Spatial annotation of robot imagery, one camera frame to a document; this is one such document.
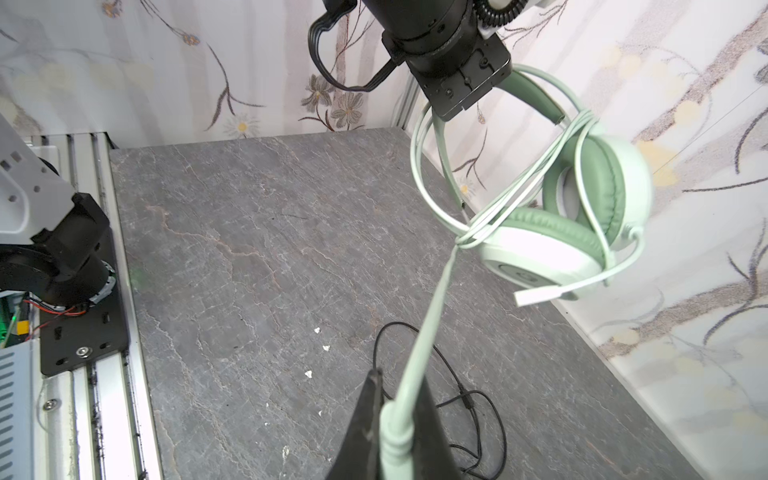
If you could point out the mint green over-ear headphones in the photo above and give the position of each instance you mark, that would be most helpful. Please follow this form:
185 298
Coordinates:
573 219

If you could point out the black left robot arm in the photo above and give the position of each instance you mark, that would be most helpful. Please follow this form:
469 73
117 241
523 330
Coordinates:
151 71

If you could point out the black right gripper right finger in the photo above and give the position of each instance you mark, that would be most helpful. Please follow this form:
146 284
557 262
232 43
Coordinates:
432 455

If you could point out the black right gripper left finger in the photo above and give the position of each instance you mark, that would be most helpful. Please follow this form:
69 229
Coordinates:
358 456

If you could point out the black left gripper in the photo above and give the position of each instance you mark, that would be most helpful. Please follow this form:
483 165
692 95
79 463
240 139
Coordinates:
458 79

